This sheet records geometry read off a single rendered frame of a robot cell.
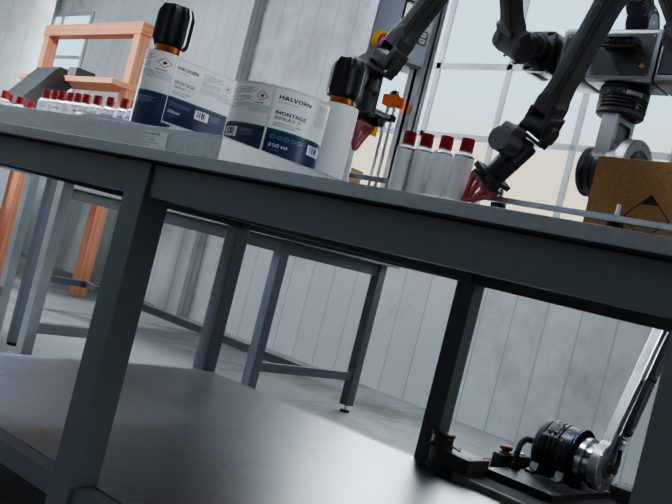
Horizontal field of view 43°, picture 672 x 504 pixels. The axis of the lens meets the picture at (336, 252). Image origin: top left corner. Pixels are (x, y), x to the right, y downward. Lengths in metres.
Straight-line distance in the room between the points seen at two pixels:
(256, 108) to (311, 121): 0.11
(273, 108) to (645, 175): 0.89
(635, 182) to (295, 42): 4.71
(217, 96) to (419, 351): 3.38
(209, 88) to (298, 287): 4.01
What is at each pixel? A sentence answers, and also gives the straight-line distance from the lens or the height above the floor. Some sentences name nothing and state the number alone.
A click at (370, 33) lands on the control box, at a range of 2.38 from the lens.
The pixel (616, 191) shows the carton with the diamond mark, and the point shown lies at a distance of 2.11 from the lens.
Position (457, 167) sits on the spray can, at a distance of 2.08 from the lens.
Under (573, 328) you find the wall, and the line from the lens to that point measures 4.63.
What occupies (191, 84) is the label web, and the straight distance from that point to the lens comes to 1.94.
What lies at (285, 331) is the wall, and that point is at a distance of 5.93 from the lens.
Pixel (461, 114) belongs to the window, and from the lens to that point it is 5.29.
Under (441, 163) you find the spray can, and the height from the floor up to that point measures 1.01.
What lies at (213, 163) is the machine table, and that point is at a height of 0.82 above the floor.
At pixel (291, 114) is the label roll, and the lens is 1.70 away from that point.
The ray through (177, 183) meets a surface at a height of 0.78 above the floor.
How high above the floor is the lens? 0.72
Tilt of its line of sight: level
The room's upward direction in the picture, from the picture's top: 14 degrees clockwise
